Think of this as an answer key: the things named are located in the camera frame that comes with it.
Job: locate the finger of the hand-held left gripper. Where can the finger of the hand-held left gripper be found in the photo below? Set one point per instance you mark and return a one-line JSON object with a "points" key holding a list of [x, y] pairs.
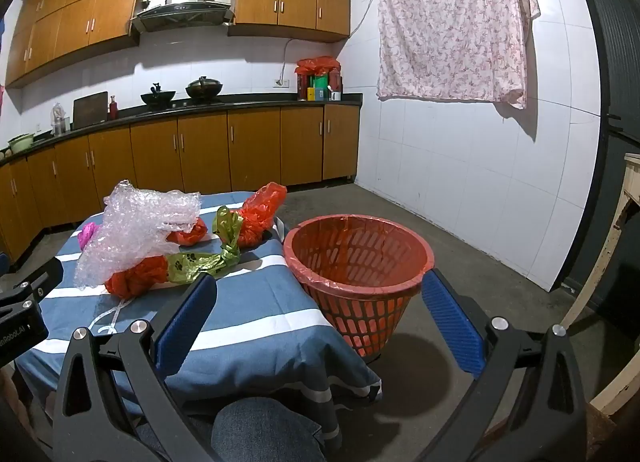
{"points": [[42, 274]]}

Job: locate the dark red box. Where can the dark red box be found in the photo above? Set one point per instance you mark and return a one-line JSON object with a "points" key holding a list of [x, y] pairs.
{"points": [[335, 82]]}

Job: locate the red bag over boxes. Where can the red bag over boxes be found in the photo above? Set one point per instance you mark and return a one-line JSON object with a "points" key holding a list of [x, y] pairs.
{"points": [[317, 64]]}

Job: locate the pink plastic bag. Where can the pink plastic bag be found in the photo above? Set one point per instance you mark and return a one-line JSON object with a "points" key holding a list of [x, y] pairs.
{"points": [[86, 234]]}

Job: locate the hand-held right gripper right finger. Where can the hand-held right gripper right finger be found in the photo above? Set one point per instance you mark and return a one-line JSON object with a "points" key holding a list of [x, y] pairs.
{"points": [[450, 327]]}

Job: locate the green box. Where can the green box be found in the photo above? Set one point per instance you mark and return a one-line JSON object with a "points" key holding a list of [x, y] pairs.
{"points": [[321, 87]]}

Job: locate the clear plastic jar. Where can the clear plastic jar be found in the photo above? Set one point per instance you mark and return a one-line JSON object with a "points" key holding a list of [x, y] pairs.
{"points": [[59, 122]]}

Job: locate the red plastic basket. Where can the red plastic basket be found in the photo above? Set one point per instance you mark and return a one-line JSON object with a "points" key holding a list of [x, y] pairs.
{"points": [[360, 312]]}

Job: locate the blue striped tablecloth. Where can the blue striped tablecloth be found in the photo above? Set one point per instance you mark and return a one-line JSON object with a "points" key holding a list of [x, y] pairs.
{"points": [[250, 302]]}

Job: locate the pink floral hanging cloth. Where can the pink floral hanging cloth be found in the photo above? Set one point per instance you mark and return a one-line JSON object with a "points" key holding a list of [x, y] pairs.
{"points": [[450, 27]]}

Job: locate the white mug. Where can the white mug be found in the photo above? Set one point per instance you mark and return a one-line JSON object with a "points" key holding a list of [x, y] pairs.
{"points": [[334, 96]]}

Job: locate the black countertop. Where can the black countertop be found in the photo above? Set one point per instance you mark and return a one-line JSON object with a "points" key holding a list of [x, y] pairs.
{"points": [[280, 101]]}

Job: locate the red bottle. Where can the red bottle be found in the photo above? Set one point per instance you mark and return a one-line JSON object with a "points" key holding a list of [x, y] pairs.
{"points": [[114, 111]]}

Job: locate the black gas stove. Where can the black gas stove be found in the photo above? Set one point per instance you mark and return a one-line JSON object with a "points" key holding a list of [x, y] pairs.
{"points": [[180, 104]]}

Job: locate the white wall outlet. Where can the white wall outlet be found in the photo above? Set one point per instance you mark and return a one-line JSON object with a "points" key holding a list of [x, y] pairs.
{"points": [[281, 82]]}

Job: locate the black pot with lid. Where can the black pot with lid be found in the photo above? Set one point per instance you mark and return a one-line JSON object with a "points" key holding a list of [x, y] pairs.
{"points": [[204, 89]]}

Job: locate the black wok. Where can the black wok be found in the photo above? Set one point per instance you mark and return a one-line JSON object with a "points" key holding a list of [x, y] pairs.
{"points": [[157, 98]]}

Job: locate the person's leg in jeans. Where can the person's leg in jeans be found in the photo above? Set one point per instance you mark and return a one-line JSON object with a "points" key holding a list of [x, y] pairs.
{"points": [[265, 432]]}

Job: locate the wooden lower cabinets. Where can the wooden lower cabinets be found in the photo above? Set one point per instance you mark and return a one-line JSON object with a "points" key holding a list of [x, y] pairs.
{"points": [[250, 147]]}

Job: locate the dark grey door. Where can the dark grey door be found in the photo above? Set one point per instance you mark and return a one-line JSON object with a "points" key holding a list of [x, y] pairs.
{"points": [[620, 67]]}

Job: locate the red plastic bag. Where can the red plastic bag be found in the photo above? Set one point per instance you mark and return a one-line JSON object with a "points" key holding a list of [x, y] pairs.
{"points": [[192, 234], [257, 217], [135, 277]]}

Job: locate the clear bubble wrap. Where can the clear bubble wrap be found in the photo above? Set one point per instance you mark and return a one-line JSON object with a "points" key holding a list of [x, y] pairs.
{"points": [[135, 222]]}

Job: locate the cream wooden furniture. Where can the cream wooden furniture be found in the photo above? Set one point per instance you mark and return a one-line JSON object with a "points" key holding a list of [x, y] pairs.
{"points": [[631, 172]]}

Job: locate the wooden cutting board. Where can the wooden cutting board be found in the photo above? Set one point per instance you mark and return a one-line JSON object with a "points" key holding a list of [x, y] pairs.
{"points": [[90, 109]]}

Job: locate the red gift box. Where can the red gift box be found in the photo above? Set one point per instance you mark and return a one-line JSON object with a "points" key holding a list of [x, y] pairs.
{"points": [[302, 87]]}

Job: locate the red basket liner bag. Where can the red basket liner bag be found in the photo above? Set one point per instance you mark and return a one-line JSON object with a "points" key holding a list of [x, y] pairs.
{"points": [[350, 247]]}

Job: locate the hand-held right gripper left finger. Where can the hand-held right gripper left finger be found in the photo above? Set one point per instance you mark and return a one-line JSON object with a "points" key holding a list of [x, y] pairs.
{"points": [[185, 322]]}

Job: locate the green printed plastic bag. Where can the green printed plastic bag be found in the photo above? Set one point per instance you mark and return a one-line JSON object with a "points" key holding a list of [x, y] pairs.
{"points": [[192, 264]]}

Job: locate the green basin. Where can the green basin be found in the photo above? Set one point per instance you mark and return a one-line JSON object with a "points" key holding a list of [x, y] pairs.
{"points": [[20, 143]]}

